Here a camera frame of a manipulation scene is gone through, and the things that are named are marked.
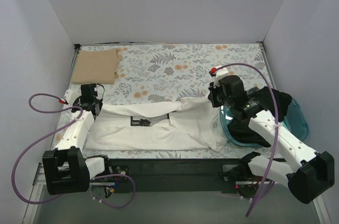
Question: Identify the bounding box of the white printed t-shirt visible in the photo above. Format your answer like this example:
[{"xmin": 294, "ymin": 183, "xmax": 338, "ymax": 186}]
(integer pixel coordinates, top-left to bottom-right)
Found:
[{"xmin": 85, "ymin": 97, "xmax": 227, "ymax": 151}]

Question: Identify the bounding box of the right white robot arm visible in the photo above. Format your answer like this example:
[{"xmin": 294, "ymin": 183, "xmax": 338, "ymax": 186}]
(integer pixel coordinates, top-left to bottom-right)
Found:
[{"xmin": 208, "ymin": 74, "xmax": 335, "ymax": 204}]

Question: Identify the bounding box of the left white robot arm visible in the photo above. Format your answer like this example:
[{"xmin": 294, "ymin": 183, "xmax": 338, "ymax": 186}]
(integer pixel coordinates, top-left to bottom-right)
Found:
[{"xmin": 42, "ymin": 84, "xmax": 113, "ymax": 195}]

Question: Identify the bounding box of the folded tan t-shirt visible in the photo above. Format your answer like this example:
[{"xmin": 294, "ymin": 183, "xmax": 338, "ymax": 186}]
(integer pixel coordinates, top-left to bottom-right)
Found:
[{"xmin": 70, "ymin": 49, "xmax": 122, "ymax": 84}]

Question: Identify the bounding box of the black t-shirt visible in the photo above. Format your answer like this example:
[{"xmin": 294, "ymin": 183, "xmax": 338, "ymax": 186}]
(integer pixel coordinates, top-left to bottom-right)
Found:
[{"xmin": 227, "ymin": 87, "xmax": 292, "ymax": 148}]

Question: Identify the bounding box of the floral table cloth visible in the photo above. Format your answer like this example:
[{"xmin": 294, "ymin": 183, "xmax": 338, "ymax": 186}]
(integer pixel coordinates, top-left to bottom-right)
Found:
[{"xmin": 49, "ymin": 43, "xmax": 299, "ymax": 159}]

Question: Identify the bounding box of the teal plastic basket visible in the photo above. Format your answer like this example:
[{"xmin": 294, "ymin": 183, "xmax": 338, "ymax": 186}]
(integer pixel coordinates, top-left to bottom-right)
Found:
[{"xmin": 217, "ymin": 86, "xmax": 309, "ymax": 148}]

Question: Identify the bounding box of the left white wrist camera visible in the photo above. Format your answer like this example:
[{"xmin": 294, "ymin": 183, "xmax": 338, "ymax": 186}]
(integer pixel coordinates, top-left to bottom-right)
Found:
[{"xmin": 59, "ymin": 89, "xmax": 81, "ymax": 105}]

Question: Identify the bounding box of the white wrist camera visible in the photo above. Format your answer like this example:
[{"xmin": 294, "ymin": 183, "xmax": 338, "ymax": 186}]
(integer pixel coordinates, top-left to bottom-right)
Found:
[
  {"xmin": 59, "ymin": 89, "xmax": 81, "ymax": 105},
  {"xmin": 209, "ymin": 66, "xmax": 229, "ymax": 88}
]

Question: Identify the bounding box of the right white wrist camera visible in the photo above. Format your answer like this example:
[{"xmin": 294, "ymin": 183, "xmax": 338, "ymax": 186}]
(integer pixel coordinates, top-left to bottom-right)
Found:
[{"xmin": 209, "ymin": 66, "xmax": 229, "ymax": 88}]

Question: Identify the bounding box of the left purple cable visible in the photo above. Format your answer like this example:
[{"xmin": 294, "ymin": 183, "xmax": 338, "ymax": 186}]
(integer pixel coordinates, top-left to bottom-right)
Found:
[{"xmin": 12, "ymin": 93, "xmax": 136, "ymax": 209}]

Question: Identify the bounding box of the purple cable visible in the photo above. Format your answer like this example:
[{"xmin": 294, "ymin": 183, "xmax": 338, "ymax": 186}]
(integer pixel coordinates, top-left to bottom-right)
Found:
[
  {"xmin": 216, "ymin": 63, "xmax": 280, "ymax": 217},
  {"xmin": 12, "ymin": 93, "xmax": 136, "ymax": 209}
]

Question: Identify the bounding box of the aluminium frame rail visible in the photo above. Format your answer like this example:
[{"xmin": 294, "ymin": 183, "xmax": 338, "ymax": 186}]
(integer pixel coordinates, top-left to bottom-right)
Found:
[{"xmin": 22, "ymin": 163, "xmax": 332, "ymax": 224}]

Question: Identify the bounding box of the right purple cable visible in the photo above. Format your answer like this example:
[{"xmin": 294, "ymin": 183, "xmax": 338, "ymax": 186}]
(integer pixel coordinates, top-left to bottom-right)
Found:
[{"xmin": 216, "ymin": 63, "xmax": 280, "ymax": 217}]

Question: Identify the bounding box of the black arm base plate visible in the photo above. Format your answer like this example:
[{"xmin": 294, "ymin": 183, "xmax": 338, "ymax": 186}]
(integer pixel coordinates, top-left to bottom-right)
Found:
[{"xmin": 87, "ymin": 158, "xmax": 262, "ymax": 198}]

